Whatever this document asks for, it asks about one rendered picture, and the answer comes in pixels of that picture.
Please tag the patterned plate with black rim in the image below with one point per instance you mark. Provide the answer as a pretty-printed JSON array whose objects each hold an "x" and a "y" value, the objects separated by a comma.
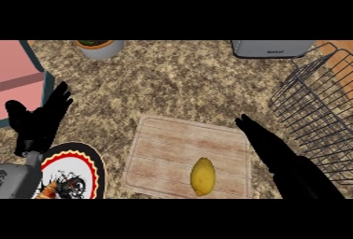
[{"x": 76, "y": 174}]

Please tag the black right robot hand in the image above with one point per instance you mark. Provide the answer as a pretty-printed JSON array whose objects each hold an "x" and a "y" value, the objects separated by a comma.
[{"x": 286, "y": 161}]

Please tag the pink tray with teal rim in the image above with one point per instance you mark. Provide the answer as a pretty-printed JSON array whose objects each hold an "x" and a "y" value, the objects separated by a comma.
[{"x": 19, "y": 84}]

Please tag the grey plant pot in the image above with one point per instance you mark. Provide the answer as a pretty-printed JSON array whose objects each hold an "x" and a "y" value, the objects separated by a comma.
[{"x": 100, "y": 48}]

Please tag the yellow lemon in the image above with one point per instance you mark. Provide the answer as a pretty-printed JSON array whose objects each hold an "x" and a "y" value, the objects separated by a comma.
[{"x": 203, "y": 176}]

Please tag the grey appliance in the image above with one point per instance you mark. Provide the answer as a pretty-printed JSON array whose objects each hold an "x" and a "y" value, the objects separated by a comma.
[{"x": 273, "y": 48}]

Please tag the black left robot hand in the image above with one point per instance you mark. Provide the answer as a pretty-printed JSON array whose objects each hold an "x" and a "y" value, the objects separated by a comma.
[{"x": 44, "y": 119}]

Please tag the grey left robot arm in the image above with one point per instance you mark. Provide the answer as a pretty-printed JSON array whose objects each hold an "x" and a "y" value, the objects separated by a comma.
[{"x": 19, "y": 179}]

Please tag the pale wooden cutting board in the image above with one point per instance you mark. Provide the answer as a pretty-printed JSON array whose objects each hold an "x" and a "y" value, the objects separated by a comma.
[{"x": 184, "y": 155}]

